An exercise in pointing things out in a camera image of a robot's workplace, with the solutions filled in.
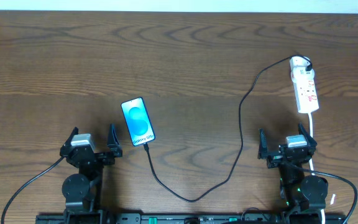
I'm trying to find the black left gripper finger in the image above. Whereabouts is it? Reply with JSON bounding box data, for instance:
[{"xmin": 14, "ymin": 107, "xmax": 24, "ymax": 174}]
[
  {"xmin": 61, "ymin": 127, "xmax": 78, "ymax": 149},
  {"xmin": 107, "ymin": 123, "xmax": 122, "ymax": 152}
]

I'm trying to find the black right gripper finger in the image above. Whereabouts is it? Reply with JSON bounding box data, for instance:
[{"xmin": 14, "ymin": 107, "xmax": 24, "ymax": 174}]
[
  {"xmin": 298, "ymin": 123, "xmax": 314, "ymax": 145},
  {"xmin": 259, "ymin": 128, "xmax": 268, "ymax": 152}
]

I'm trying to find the blue Galaxy smartphone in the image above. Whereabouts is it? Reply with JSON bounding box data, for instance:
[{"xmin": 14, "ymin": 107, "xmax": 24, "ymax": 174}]
[{"xmin": 121, "ymin": 97, "xmax": 155, "ymax": 146}]

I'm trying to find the black USB charging cable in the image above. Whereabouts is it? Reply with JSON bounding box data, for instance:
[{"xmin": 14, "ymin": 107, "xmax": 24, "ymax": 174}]
[{"xmin": 142, "ymin": 54, "xmax": 313, "ymax": 203}]

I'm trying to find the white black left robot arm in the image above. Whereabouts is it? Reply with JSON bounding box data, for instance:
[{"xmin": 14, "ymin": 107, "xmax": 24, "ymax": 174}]
[{"xmin": 60, "ymin": 124, "xmax": 122, "ymax": 223}]

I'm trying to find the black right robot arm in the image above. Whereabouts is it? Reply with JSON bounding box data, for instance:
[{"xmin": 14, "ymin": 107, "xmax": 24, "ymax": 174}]
[{"xmin": 257, "ymin": 123, "xmax": 328, "ymax": 223}]

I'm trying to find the white USB charger plug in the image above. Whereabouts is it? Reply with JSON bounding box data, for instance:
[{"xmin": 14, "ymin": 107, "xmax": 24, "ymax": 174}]
[{"xmin": 291, "ymin": 67, "xmax": 315, "ymax": 83}]

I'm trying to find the white power strip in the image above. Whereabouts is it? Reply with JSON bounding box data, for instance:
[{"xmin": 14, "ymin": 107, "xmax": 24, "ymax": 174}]
[{"xmin": 290, "ymin": 56, "xmax": 319, "ymax": 114}]

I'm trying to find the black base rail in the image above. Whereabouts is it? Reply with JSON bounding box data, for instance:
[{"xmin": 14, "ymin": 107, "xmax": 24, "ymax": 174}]
[{"xmin": 35, "ymin": 212, "xmax": 347, "ymax": 224}]

